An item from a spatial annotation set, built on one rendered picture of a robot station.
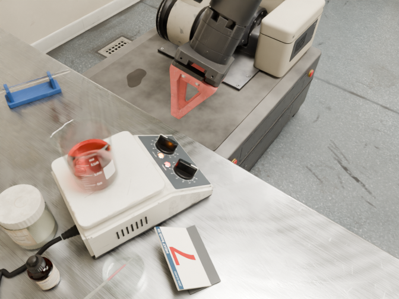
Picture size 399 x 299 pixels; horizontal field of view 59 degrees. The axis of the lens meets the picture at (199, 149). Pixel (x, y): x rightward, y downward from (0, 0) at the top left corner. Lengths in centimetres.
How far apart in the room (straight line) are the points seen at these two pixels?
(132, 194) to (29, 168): 23
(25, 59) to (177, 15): 53
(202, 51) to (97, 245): 28
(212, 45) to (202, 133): 72
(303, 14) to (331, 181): 69
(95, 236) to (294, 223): 29
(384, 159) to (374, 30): 112
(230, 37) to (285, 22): 88
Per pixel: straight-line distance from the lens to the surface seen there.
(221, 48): 46
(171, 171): 51
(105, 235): 48
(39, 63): 85
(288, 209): 57
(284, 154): 163
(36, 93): 76
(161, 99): 128
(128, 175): 48
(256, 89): 134
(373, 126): 192
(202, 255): 51
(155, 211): 49
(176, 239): 50
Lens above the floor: 122
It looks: 50 degrees down
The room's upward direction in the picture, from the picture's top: 3 degrees clockwise
